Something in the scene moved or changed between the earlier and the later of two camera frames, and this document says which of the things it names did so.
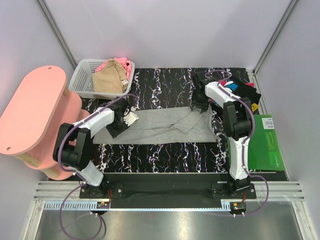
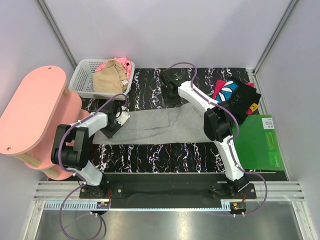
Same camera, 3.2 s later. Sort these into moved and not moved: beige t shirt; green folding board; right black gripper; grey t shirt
Moved: right black gripper
Not moved: grey t shirt; green folding board; beige t shirt
